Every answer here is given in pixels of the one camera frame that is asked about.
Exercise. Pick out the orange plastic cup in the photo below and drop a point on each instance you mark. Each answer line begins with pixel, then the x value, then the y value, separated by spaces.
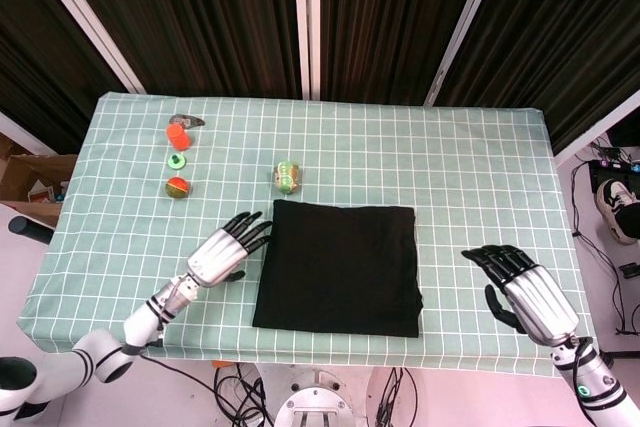
pixel 178 137

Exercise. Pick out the green patterned ball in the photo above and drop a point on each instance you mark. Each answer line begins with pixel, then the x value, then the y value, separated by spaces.
pixel 286 177

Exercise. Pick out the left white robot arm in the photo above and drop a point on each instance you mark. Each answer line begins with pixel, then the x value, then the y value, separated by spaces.
pixel 140 319

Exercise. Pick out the dark patterned flat piece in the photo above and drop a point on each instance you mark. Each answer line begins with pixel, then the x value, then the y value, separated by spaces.
pixel 192 121

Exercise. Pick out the white frame post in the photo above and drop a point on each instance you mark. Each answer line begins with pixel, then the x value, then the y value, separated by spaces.
pixel 300 22
pixel 465 22
pixel 87 17

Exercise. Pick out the small orange part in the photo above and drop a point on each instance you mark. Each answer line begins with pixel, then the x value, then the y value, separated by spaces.
pixel 221 363

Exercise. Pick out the black electronic device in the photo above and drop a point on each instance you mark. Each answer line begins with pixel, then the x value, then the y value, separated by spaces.
pixel 600 172

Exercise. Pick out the dark brown curtain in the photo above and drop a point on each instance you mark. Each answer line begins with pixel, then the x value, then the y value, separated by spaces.
pixel 200 22
pixel 30 47
pixel 560 37
pixel 390 22

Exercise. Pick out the white frame bar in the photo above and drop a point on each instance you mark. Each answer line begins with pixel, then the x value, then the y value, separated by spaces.
pixel 595 132
pixel 20 132

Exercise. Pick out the red green watermelon toy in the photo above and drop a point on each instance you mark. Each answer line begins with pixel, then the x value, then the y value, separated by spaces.
pixel 177 188

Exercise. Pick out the green round lid toy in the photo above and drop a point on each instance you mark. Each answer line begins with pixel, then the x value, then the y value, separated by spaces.
pixel 177 161

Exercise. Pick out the black power adapter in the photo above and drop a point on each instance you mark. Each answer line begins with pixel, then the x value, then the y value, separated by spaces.
pixel 607 152

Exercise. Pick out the black T-shirt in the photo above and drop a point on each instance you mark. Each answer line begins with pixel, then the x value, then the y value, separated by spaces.
pixel 340 267

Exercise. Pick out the green checked tablecloth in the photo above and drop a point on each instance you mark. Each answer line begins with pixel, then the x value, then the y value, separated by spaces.
pixel 400 147

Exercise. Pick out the white silver robot base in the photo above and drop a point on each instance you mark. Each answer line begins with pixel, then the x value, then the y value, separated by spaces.
pixel 312 399

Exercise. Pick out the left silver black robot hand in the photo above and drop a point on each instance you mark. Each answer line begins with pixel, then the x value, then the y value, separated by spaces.
pixel 215 257

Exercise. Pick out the brown cardboard box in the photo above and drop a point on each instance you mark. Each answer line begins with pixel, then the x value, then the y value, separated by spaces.
pixel 30 172

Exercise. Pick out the small black box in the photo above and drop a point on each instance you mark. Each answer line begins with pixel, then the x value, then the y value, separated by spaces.
pixel 630 271

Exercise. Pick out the white black sneaker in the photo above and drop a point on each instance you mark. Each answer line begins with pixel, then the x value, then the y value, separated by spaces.
pixel 607 197

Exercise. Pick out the black cylinder tube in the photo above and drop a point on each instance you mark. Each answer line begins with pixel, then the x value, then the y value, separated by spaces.
pixel 30 231

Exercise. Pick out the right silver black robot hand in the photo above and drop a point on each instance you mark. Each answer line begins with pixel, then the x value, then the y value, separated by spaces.
pixel 540 302

